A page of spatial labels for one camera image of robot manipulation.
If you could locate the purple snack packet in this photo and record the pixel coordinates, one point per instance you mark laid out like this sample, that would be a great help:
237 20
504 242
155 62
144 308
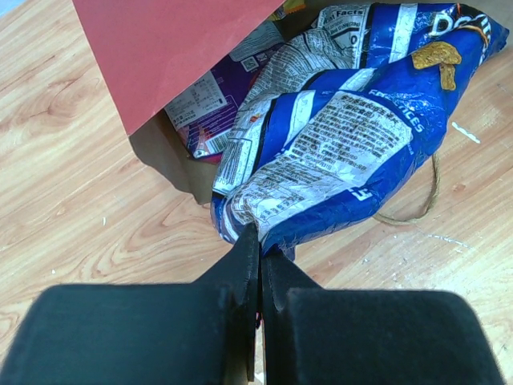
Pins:
204 113

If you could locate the red brown paper bag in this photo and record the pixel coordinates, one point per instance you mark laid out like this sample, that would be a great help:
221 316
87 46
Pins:
148 53

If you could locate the yellow snack packet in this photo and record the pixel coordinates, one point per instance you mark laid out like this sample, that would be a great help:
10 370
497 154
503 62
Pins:
288 7

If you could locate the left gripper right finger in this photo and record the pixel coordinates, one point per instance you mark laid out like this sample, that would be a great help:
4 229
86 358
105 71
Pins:
319 336

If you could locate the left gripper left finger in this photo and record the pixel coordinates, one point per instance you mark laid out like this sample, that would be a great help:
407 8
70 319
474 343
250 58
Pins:
201 332

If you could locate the blue Doritos chip bag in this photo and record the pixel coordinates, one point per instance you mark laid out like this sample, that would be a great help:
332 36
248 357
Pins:
344 114

